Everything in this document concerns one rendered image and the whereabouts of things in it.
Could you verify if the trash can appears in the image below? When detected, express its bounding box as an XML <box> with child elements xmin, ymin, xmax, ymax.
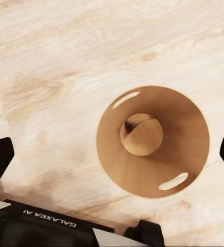
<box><xmin>95</xmin><ymin>85</ymin><xmax>211</xmax><ymax>199</ymax></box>

